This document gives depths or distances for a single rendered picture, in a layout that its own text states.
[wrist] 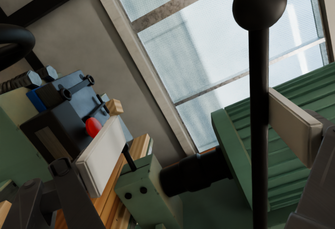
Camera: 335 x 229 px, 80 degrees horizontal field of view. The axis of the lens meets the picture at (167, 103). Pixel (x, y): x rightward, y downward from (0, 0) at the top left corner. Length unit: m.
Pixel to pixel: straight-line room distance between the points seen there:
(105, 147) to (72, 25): 1.61
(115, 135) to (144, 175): 0.19
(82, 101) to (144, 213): 0.22
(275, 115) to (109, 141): 0.13
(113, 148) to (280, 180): 0.22
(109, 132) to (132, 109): 1.61
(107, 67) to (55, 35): 0.44
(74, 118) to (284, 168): 0.28
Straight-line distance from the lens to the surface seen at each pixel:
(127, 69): 1.66
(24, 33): 0.41
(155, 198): 0.38
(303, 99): 0.33
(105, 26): 1.65
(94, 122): 0.28
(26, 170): 0.33
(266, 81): 0.17
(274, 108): 0.17
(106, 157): 0.16
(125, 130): 0.64
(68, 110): 0.28
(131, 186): 0.37
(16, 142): 0.31
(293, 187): 0.33
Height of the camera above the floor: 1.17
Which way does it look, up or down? 11 degrees down
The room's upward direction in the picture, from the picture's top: 66 degrees clockwise
